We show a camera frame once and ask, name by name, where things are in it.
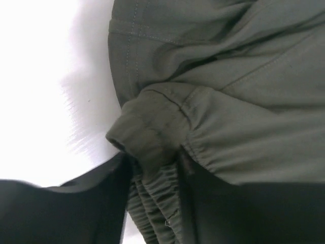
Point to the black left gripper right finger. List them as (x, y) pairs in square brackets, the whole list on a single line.
[(213, 211)]

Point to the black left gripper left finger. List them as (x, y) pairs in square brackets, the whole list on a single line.
[(87, 209)]

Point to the olive green shorts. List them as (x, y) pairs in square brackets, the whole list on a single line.
[(238, 86)]

